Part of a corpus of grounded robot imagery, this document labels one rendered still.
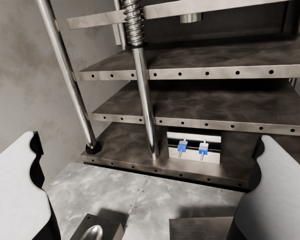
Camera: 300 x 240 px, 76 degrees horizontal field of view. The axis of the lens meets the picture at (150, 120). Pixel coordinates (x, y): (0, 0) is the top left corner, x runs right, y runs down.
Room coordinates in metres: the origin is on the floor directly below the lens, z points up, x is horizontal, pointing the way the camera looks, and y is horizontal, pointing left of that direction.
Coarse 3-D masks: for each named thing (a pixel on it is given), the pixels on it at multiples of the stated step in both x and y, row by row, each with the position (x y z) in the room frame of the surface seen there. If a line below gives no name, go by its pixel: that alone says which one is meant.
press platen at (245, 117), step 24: (120, 96) 1.24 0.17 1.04; (168, 96) 1.12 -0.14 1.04; (192, 96) 1.07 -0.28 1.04; (216, 96) 1.02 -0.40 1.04; (240, 96) 0.97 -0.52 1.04; (264, 96) 0.93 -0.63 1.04; (288, 96) 0.89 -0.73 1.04; (120, 120) 0.97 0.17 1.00; (168, 120) 0.85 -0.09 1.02; (192, 120) 0.80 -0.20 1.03; (216, 120) 0.76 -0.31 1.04; (240, 120) 0.73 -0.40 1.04; (264, 120) 0.70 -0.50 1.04; (288, 120) 0.67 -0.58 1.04
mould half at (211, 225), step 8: (176, 224) 0.37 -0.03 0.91; (184, 224) 0.37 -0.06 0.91; (192, 224) 0.37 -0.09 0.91; (200, 224) 0.36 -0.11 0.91; (208, 224) 0.36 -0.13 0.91; (216, 224) 0.36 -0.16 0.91; (224, 224) 0.35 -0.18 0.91; (176, 232) 0.35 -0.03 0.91; (184, 232) 0.35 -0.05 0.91; (192, 232) 0.34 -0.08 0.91; (200, 232) 0.34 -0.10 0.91; (208, 232) 0.33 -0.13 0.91; (216, 232) 0.33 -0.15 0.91; (224, 232) 0.33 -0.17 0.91
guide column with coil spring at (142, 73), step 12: (132, 0) 0.84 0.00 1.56; (132, 12) 0.84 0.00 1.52; (144, 48) 0.86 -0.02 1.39; (144, 60) 0.85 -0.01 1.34; (144, 72) 0.85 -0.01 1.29; (144, 84) 0.84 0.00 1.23; (144, 96) 0.84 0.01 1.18; (144, 108) 0.85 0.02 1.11; (144, 120) 0.86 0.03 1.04; (156, 144) 0.85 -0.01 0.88; (156, 156) 0.85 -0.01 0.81
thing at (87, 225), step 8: (88, 216) 0.48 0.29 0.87; (96, 216) 0.48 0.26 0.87; (80, 224) 0.45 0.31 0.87; (88, 224) 0.45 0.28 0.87; (96, 224) 0.44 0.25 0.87; (104, 224) 0.44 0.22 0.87; (112, 224) 0.43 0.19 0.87; (120, 224) 0.43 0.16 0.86; (80, 232) 0.42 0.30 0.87; (88, 232) 0.42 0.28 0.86; (96, 232) 0.42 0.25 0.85; (104, 232) 0.41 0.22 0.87; (112, 232) 0.40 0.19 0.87; (120, 232) 0.42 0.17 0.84
